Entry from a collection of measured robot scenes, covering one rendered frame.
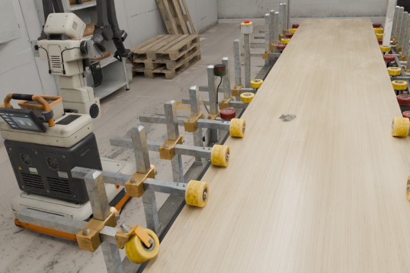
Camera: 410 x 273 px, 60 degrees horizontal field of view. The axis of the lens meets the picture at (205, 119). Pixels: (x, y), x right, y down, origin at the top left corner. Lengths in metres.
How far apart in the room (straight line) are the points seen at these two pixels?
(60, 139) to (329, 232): 1.58
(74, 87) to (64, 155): 0.50
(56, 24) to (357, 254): 2.08
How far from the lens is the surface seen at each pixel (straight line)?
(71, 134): 2.18
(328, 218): 1.16
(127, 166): 2.70
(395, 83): 2.32
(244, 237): 1.07
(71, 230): 1.14
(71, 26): 2.42
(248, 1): 9.92
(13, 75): 4.32
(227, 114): 1.81
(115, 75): 5.27
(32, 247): 2.70
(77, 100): 2.52
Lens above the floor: 1.63
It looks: 24 degrees down
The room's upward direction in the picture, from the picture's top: 4 degrees counter-clockwise
